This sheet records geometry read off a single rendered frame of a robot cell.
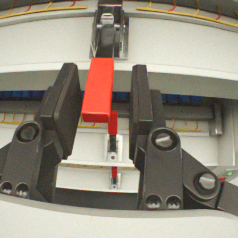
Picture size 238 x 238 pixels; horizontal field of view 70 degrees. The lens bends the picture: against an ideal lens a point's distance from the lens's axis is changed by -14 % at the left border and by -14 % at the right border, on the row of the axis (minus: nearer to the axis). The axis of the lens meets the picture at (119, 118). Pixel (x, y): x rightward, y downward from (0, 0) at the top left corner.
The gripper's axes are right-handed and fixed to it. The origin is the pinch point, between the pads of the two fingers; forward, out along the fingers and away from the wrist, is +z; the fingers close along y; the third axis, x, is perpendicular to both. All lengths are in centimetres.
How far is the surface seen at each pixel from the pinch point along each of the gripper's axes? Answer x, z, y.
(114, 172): -30.9, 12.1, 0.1
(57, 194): -54, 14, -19
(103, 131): -16.9, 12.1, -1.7
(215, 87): -2.6, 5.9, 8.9
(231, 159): -15.7, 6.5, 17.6
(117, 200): -54, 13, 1
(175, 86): -3.0, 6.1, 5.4
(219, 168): -21.5, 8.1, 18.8
